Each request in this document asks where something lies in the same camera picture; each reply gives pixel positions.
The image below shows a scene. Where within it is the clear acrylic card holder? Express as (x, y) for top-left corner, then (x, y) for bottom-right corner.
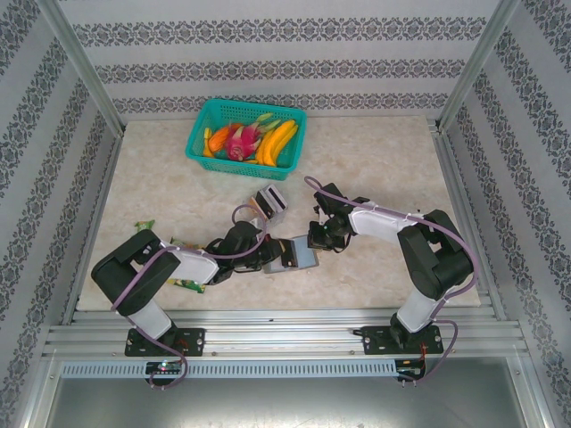
(248, 185), (289, 229)

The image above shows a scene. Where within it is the white credit card stack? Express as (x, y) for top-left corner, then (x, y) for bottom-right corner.
(262, 185), (288, 213)

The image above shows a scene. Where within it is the green yellow snack bag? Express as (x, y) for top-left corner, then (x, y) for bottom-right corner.
(168, 239), (207, 294)

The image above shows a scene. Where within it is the yellow banana bunch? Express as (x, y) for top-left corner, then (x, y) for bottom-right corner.
(255, 119), (299, 169)

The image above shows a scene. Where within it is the pink dragon fruit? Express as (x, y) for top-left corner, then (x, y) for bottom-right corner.
(225, 113), (274, 161)

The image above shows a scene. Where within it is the orange fruit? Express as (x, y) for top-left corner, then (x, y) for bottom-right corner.
(207, 127), (233, 152)

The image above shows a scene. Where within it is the grey metal panel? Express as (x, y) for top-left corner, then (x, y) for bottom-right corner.
(26, 356), (550, 428)

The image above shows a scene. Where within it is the teal plastic basket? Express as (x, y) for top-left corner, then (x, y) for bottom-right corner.
(185, 97), (309, 183)

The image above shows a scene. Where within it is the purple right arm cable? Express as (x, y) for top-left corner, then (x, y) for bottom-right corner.
(303, 176), (478, 387)

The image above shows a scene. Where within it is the aluminium mounting rail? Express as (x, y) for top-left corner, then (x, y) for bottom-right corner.
(42, 307), (530, 358)

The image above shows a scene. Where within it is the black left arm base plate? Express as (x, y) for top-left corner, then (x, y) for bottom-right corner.
(123, 327), (206, 358)

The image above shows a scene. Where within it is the grey slotted cable duct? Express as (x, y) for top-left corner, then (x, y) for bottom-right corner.
(60, 358), (398, 379)

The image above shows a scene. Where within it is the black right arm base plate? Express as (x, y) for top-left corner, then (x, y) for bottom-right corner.
(361, 325), (443, 357)

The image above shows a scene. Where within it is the aluminium side rail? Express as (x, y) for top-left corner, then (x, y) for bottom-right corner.
(434, 119), (509, 322)
(60, 131), (126, 326)

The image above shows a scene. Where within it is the aluminium frame post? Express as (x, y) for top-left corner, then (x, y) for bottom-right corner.
(436, 0), (522, 135)
(37, 0), (126, 137)

